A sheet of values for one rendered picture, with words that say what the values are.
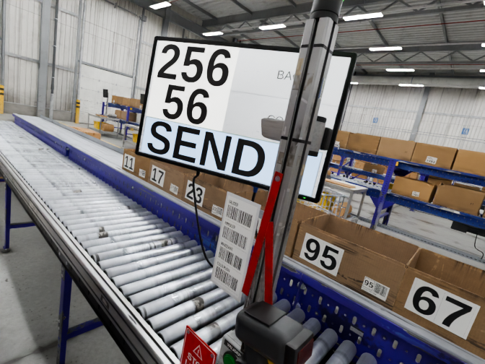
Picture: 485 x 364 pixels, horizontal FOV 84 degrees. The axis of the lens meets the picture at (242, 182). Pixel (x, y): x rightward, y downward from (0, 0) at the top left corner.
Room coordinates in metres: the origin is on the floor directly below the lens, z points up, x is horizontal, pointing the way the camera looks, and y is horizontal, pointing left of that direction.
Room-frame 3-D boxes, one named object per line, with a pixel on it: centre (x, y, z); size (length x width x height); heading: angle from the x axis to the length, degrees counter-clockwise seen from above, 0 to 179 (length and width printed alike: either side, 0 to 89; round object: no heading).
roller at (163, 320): (0.91, 0.04, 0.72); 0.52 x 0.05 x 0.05; 140
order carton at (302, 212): (1.30, -0.20, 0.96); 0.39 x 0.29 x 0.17; 50
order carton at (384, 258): (1.05, -0.51, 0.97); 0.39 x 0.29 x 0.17; 50
